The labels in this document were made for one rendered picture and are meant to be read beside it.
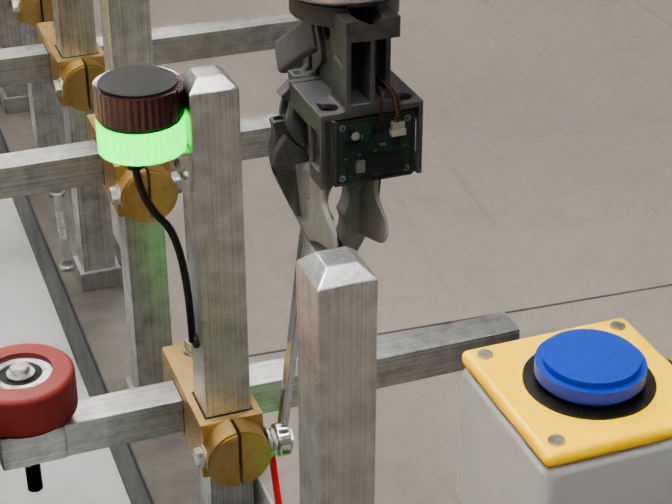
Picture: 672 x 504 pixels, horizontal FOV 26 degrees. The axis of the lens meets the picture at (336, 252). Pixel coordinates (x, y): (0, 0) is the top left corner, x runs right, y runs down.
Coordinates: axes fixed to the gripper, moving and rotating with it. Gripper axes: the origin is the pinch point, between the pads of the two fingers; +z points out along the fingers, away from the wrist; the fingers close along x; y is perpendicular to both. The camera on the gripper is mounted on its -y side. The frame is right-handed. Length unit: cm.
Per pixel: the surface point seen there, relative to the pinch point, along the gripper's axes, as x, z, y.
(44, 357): -20.3, 10.1, -8.5
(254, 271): 43, 101, -163
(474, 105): 121, 101, -224
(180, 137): -10.5, -9.9, -1.2
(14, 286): -16, 38, -69
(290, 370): -3.0, 11.0, -1.5
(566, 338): -8, -22, 47
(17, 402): -23.2, 10.1, -3.5
